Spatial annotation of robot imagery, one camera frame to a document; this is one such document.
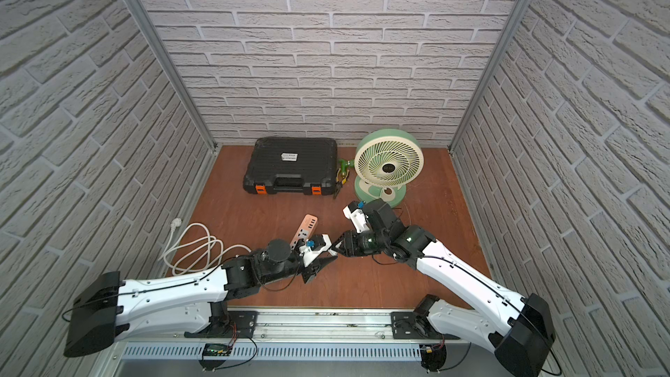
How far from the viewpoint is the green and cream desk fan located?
0.81 m

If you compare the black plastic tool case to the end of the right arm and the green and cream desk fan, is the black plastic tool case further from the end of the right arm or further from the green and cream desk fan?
the end of the right arm

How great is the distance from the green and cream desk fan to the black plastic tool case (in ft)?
0.65

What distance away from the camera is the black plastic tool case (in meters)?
1.00
